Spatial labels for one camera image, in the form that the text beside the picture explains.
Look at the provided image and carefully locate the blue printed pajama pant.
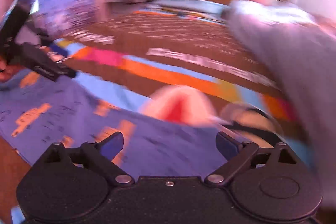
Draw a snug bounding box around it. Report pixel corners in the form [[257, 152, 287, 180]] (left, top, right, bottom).
[[1, 69, 226, 178]]

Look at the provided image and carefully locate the colorful paul frank bedspread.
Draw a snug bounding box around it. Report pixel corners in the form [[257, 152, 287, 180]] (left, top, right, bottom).
[[1, 7, 311, 164]]

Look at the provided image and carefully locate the grey lavender duvet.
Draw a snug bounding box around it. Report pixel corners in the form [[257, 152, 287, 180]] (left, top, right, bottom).
[[226, 0, 335, 209]]

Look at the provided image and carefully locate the light blue pillow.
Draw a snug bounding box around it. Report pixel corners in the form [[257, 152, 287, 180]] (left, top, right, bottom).
[[149, 0, 230, 16]]

